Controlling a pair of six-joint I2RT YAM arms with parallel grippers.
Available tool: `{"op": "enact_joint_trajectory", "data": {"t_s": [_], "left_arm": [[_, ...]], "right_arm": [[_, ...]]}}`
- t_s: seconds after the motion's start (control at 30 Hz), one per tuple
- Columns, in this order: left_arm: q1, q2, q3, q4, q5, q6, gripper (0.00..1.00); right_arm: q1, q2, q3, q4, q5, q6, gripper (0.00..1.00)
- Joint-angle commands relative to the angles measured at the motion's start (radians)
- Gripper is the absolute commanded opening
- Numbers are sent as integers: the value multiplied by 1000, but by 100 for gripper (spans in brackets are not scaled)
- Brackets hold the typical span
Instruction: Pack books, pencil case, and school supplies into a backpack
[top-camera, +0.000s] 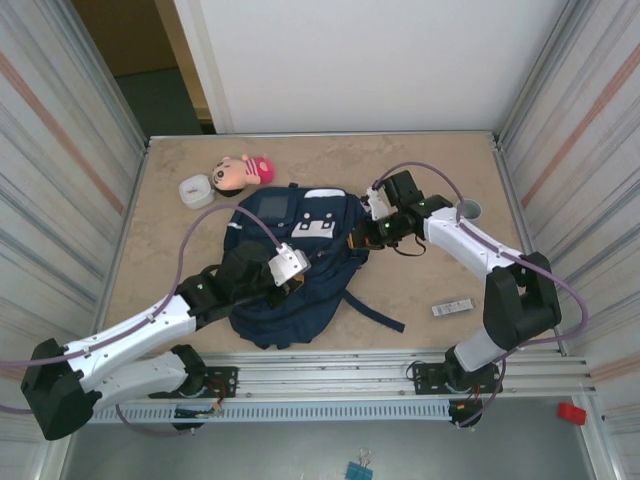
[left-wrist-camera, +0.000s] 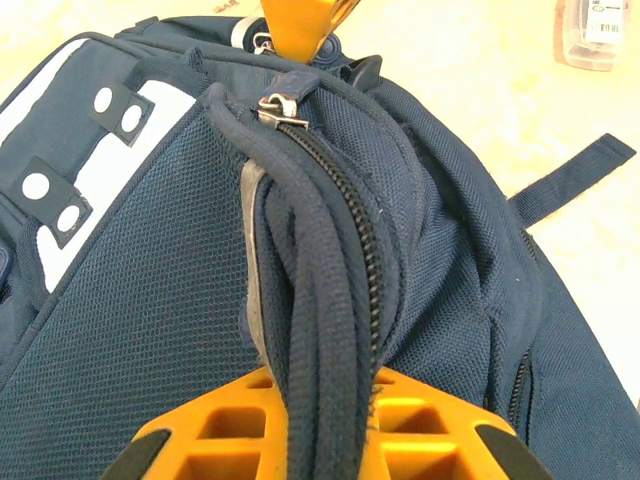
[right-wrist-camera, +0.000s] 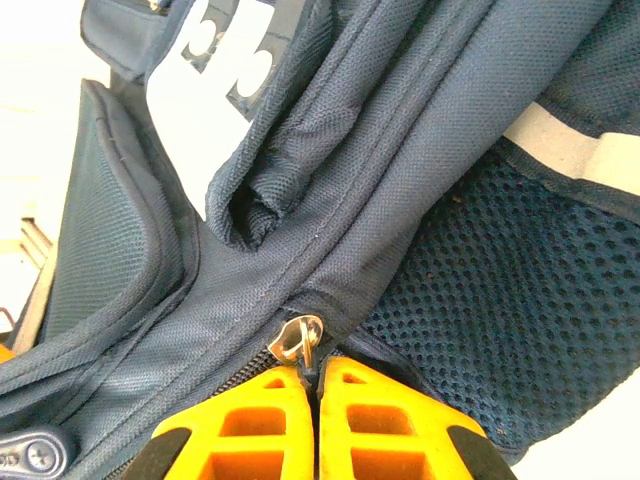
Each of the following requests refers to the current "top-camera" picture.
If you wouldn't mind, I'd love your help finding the navy blue backpack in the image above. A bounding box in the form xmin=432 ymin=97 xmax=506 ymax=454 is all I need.
xmin=227 ymin=183 xmax=406 ymax=351

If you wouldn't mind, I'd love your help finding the white square container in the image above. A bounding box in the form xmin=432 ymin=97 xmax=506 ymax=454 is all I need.
xmin=178 ymin=173 xmax=217 ymax=210

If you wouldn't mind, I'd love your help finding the plush doll with pink hat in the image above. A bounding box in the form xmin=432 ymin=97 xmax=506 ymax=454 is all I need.
xmin=208 ymin=153 xmax=277 ymax=199

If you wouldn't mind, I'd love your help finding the black base connector box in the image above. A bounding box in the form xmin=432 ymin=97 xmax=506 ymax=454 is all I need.
xmin=447 ymin=398 xmax=484 ymax=430
xmin=172 ymin=405 xmax=224 ymax=432

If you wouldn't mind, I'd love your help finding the red plastic block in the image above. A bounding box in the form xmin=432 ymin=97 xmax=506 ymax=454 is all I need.
xmin=558 ymin=402 xmax=587 ymax=426

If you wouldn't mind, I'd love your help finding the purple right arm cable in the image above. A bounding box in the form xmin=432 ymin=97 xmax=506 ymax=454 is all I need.
xmin=373 ymin=160 xmax=589 ymax=429

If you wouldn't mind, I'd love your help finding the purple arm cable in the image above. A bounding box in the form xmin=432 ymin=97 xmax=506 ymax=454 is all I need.
xmin=373 ymin=160 xmax=589 ymax=429
xmin=0 ymin=204 xmax=284 ymax=437

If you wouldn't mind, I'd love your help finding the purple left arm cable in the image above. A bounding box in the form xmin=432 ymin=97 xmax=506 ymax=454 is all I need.
xmin=0 ymin=204 xmax=284 ymax=437

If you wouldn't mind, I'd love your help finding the aluminium front rail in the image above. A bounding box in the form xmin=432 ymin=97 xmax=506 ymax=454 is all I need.
xmin=53 ymin=349 xmax=599 ymax=402

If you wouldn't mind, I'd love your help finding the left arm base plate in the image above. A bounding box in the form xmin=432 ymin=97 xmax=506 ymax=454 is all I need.
xmin=148 ymin=366 xmax=239 ymax=400

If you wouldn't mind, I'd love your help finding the slotted cable duct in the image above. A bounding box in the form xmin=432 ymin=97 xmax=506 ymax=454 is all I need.
xmin=73 ymin=402 xmax=451 ymax=424

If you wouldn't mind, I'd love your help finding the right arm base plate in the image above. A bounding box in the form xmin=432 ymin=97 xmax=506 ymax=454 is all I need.
xmin=410 ymin=360 xmax=501 ymax=396

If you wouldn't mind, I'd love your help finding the right corrugated enclosure panel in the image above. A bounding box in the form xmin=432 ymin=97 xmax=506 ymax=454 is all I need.
xmin=492 ymin=0 xmax=640 ymax=480

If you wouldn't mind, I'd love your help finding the corrugated enclosure panel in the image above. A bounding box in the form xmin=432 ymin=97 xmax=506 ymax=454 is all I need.
xmin=492 ymin=0 xmax=640 ymax=480
xmin=0 ymin=0 xmax=152 ymax=480

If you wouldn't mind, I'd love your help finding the left corrugated enclosure panel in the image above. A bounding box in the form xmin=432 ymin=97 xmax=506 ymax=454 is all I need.
xmin=0 ymin=0 xmax=152 ymax=480

